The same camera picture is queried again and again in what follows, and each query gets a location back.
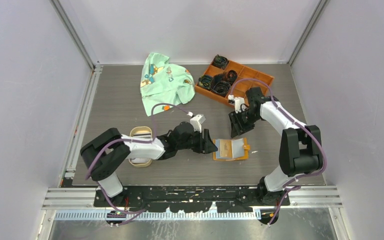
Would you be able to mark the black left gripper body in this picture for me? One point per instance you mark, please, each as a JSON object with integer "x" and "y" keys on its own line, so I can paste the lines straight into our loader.
{"x": 196, "y": 142}

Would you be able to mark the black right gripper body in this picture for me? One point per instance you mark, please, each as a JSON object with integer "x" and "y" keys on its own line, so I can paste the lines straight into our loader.
{"x": 245, "y": 113}

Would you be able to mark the orange leather card holder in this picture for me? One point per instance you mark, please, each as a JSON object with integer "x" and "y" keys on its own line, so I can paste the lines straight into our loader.
{"x": 231, "y": 149}

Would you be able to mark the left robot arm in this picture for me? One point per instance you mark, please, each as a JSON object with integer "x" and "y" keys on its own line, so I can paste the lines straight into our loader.
{"x": 104, "y": 154}

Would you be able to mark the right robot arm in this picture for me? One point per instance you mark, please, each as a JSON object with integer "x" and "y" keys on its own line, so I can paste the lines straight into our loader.
{"x": 300, "y": 154}

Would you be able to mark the orange compartment organizer tray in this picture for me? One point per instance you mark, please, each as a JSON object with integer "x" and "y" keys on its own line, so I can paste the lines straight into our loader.
{"x": 247, "y": 78}

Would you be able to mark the black orange rolled tie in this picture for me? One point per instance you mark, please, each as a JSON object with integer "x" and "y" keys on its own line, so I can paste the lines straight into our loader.
{"x": 231, "y": 76}

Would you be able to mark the blue yellow rolled tie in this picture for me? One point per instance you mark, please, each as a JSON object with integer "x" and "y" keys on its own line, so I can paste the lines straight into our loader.
{"x": 205, "y": 82}

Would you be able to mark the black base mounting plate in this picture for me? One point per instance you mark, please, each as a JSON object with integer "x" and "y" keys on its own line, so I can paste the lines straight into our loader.
{"x": 192, "y": 199}

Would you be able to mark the dark green rolled tie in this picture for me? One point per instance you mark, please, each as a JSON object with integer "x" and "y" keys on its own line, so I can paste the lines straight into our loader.
{"x": 220, "y": 62}

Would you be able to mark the light green printed shirt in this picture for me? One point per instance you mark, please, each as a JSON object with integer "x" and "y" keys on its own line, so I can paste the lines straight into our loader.
{"x": 163, "y": 84}

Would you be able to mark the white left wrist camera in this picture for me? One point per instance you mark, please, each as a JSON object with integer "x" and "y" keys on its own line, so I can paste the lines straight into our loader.
{"x": 196, "y": 121}

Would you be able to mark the aluminium front rail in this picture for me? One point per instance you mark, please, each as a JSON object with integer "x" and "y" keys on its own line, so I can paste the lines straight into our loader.
{"x": 77, "y": 204}

